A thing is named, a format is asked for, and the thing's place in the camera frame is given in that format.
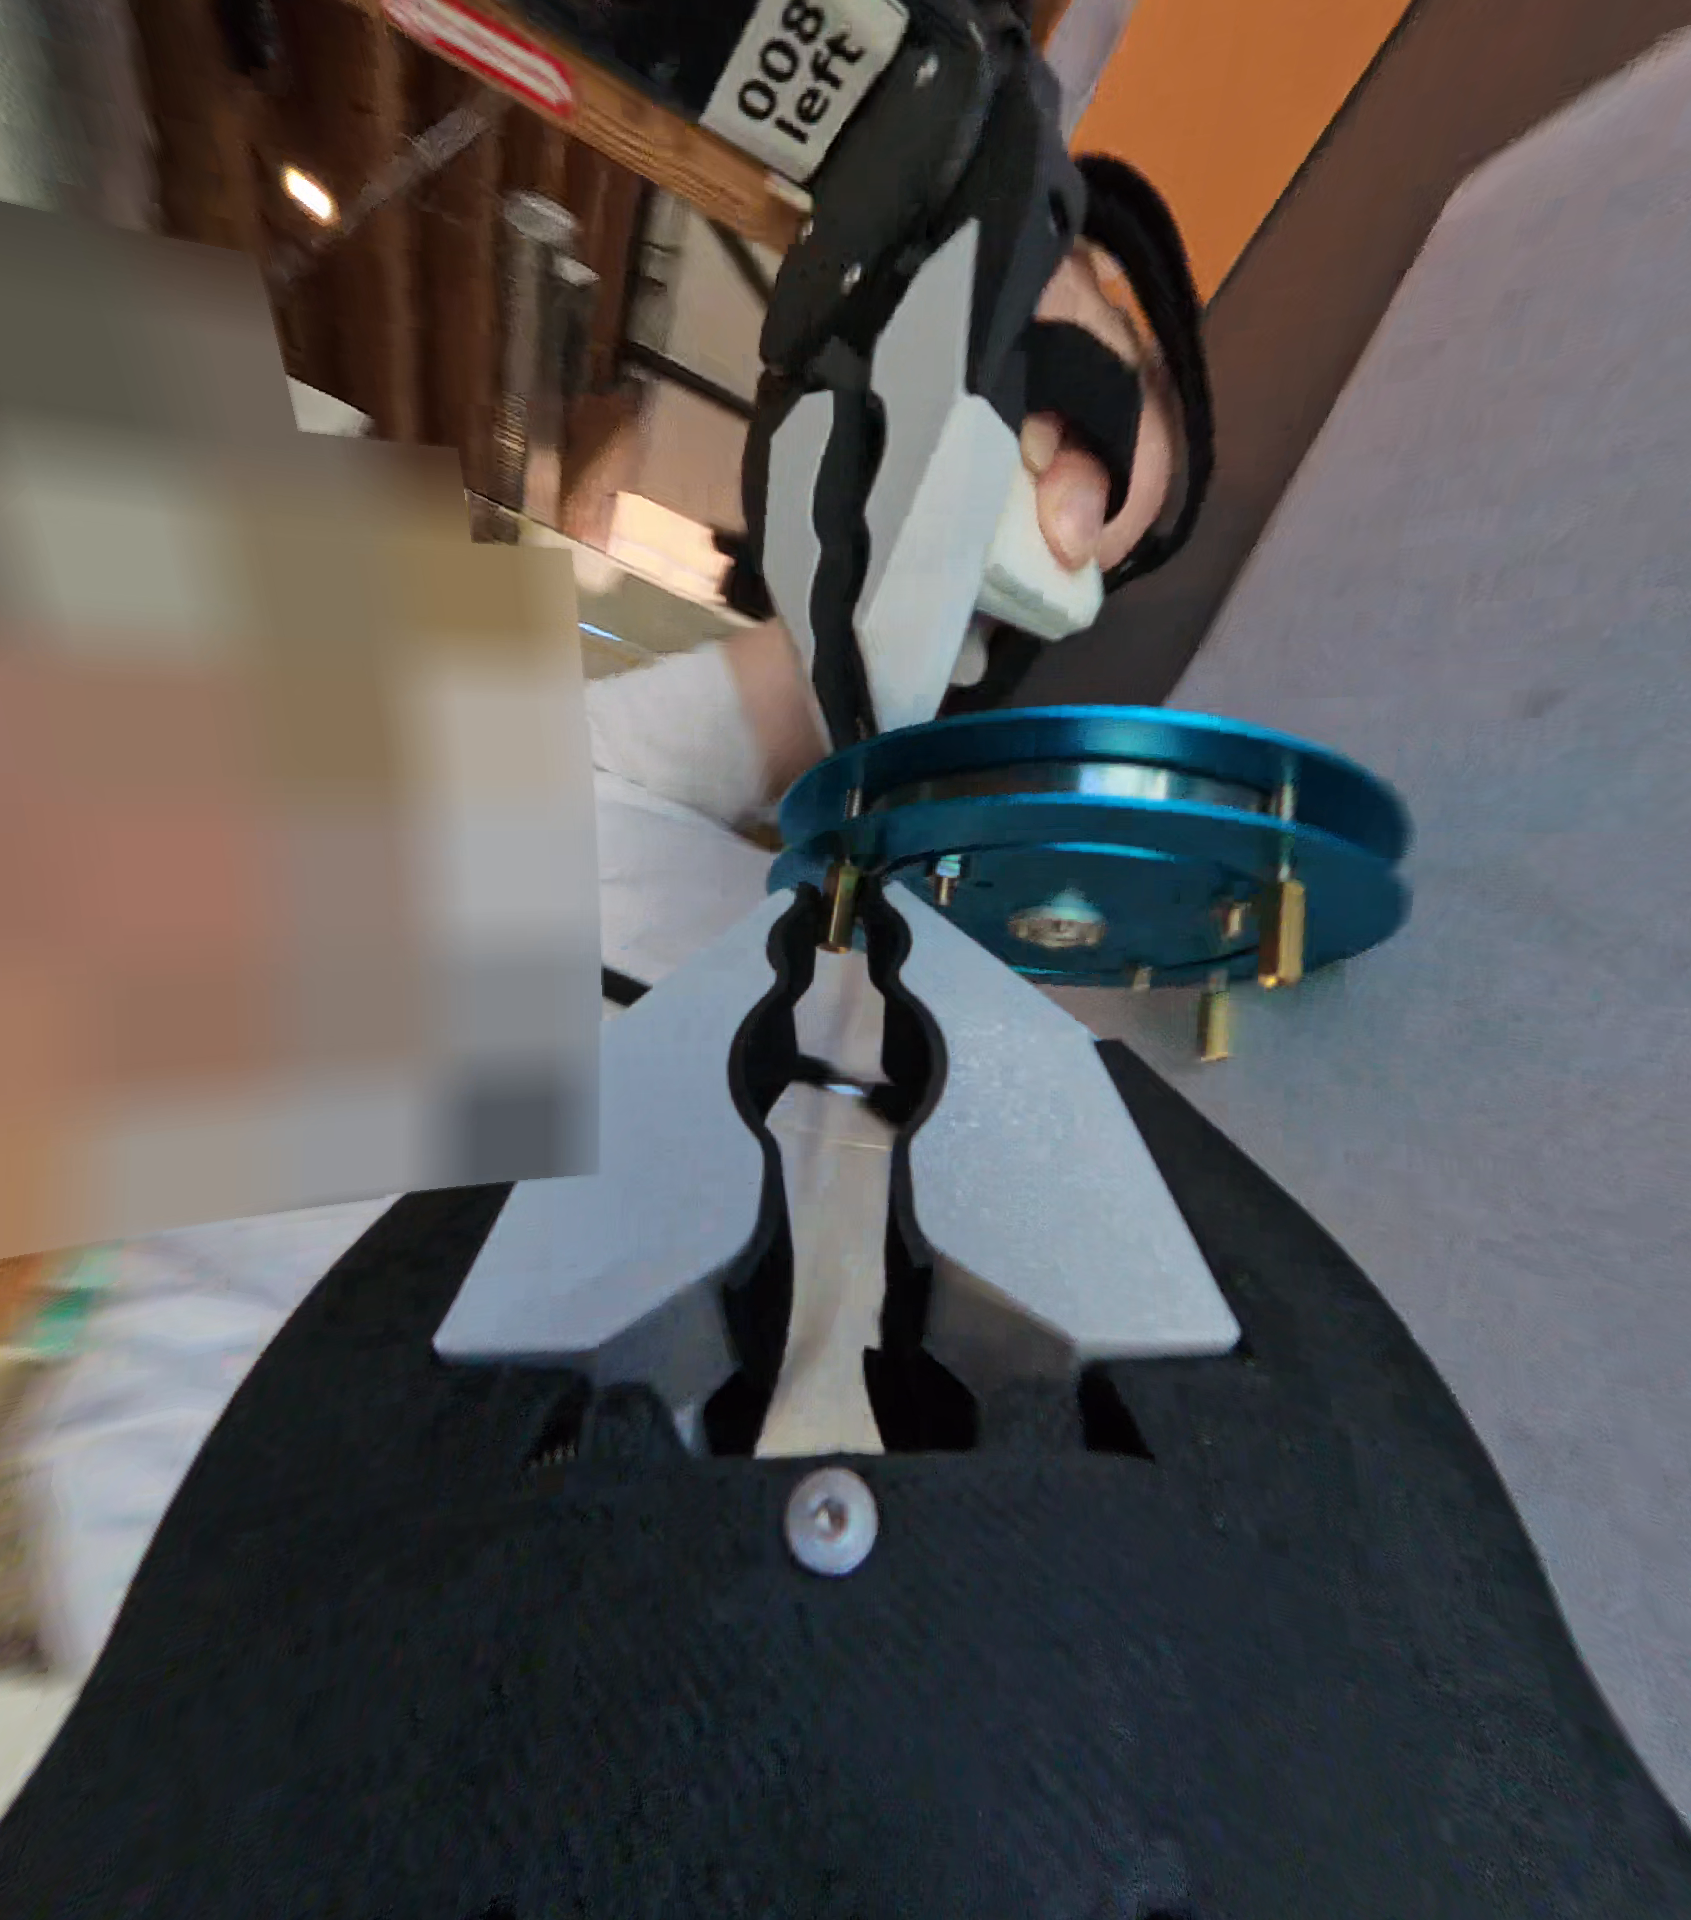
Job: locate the white foam sheet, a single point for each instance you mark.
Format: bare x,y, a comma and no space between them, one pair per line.
1535,900

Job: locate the orange cardboard box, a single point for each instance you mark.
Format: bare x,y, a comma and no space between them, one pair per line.
1234,123

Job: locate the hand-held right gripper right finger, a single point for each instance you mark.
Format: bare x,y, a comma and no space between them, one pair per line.
1069,1201

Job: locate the blue round metal turntable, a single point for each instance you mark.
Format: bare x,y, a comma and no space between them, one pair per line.
1087,751

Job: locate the person's left hand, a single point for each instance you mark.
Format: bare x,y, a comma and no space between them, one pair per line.
1069,494

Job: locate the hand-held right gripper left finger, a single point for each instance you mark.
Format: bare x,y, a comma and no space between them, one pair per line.
635,1246

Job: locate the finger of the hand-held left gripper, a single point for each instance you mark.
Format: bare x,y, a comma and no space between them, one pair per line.
927,390
791,525

